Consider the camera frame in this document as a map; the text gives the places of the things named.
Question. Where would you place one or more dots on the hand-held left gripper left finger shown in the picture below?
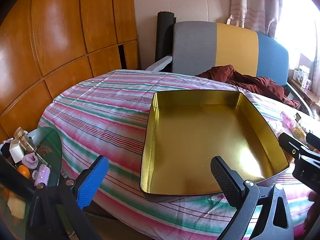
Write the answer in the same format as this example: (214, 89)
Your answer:
(92, 180)

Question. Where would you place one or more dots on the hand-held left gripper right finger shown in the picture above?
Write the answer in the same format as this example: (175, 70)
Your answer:
(226, 180)

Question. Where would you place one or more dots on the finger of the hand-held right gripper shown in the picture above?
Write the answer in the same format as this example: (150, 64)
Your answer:
(288, 145)
(313, 138)

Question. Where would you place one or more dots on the yellow labelled bottle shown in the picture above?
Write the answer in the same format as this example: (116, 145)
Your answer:
(298, 130)

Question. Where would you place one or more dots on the white plastic-wrapped ball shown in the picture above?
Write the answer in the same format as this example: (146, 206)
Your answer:
(275, 127)

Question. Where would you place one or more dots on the pink bottle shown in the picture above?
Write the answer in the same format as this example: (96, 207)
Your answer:
(287, 118)

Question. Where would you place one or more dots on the gold tin box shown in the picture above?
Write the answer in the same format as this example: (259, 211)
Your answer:
(212, 142)

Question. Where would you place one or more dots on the wooden desk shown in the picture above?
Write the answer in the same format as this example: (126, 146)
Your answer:
(305, 95)

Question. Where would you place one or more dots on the green glass side table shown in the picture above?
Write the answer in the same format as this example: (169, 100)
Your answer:
(51, 140)

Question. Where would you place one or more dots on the striped tablecloth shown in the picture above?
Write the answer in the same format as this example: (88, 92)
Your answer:
(100, 120)

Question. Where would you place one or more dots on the white carton box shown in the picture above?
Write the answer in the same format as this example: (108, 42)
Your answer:
(301, 76)

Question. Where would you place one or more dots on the lavender folded cloth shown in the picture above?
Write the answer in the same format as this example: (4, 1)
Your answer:
(30, 161)

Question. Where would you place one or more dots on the orange fruit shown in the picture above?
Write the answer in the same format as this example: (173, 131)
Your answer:
(23, 171)

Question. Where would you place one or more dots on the maroon jacket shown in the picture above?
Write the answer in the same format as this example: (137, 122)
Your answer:
(250, 85)

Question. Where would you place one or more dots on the amber glass bottle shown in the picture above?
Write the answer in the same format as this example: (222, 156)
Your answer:
(25, 142)

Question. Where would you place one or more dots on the small white box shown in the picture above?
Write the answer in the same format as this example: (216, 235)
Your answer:
(16, 152)

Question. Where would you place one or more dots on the grey yellow blue chair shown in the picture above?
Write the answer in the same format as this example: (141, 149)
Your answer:
(195, 50)

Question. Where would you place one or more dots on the patterned curtain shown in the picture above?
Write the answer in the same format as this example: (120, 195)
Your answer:
(250, 2)

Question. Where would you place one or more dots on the wooden wardrobe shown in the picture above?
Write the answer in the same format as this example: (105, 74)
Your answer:
(62, 30)

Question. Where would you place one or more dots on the black rolled mat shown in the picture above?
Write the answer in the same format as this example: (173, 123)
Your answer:
(163, 37)

